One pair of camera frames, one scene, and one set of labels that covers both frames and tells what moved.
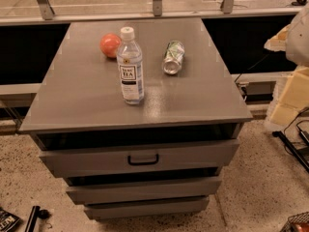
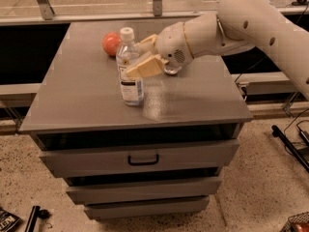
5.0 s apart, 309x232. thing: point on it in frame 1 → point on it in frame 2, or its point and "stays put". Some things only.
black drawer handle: x=143 y=162 stays put
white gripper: x=299 y=38 → x=172 y=46
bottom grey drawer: x=171 y=208 stays put
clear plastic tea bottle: x=130 y=68 stays put
